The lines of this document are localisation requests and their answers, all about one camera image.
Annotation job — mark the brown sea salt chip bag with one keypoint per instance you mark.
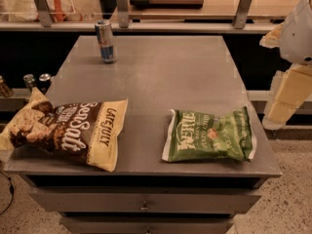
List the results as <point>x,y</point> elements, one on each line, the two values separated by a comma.
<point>87,130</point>

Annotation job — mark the green jalapeno chip bag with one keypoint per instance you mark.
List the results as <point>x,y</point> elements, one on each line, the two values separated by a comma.
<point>201,136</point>

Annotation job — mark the redbull can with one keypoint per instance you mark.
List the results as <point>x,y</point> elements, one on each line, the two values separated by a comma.
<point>105,41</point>

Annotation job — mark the white orange bag behind glass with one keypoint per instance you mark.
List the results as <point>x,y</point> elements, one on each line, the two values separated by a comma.
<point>26,10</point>

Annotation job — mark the left metal bracket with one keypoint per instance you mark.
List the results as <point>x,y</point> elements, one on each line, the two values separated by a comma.
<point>44,15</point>

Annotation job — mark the brown bottle at left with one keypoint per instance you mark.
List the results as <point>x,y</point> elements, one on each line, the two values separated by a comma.
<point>5,90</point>

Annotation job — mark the right metal bracket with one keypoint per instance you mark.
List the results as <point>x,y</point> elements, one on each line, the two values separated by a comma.
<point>241,15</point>

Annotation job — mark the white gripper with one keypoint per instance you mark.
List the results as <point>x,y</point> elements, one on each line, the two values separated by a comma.
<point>298,38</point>

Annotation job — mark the can on left shelf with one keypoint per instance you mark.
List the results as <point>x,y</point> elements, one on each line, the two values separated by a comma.
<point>29,81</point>

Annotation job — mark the metal bracket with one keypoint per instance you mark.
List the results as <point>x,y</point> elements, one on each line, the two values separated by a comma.
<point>44,15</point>
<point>123,14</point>
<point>241,15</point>

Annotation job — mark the middle metal bracket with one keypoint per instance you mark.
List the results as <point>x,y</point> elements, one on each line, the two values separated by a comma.
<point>123,14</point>

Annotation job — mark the dark can on shelf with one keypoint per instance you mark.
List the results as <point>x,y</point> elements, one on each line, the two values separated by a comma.
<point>44,82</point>

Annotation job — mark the upper drawer knob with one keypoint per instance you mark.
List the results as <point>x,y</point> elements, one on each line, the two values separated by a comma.
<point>144,208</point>

